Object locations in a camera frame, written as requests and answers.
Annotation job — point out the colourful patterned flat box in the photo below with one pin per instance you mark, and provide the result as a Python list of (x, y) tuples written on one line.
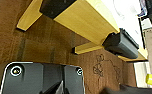
[(150, 13)]

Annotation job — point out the yellow white gaming table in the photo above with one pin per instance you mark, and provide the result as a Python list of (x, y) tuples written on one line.
[(88, 23)]

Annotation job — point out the black puck return box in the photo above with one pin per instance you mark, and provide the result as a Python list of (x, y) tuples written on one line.
[(122, 43)]

